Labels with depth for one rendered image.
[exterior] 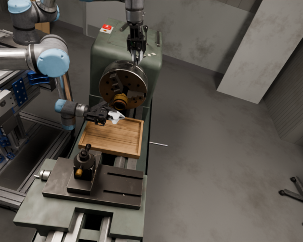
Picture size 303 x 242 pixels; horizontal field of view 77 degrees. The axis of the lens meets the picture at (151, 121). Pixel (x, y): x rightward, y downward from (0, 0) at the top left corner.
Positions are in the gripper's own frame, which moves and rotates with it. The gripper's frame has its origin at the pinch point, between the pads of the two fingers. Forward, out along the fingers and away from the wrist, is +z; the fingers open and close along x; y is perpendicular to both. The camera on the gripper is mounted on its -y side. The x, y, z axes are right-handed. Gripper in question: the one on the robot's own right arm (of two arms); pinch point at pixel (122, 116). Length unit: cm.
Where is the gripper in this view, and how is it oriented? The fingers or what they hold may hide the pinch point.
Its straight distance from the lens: 108.9
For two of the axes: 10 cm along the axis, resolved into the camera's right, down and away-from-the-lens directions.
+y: -0.5, 7.0, -7.1
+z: 9.7, 2.1, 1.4
